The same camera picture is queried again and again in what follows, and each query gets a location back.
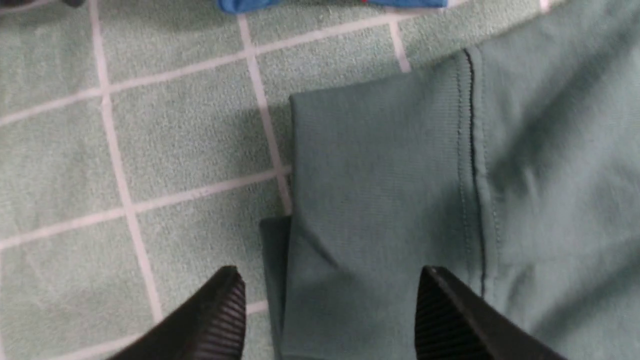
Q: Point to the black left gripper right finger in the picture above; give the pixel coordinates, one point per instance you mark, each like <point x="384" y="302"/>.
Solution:
<point x="453" y="323"/>

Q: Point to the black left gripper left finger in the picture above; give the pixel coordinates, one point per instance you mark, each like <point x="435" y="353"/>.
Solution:
<point x="210" y="325"/>

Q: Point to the green long-sleeved shirt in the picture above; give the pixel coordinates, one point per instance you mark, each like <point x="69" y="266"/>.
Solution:
<point x="512" y="163"/>

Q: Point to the green checkered tablecloth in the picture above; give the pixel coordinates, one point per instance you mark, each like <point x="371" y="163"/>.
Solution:
<point x="143" y="140"/>

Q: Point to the blue garment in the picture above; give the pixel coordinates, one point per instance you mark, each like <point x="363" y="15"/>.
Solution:
<point x="237" y="7"/>

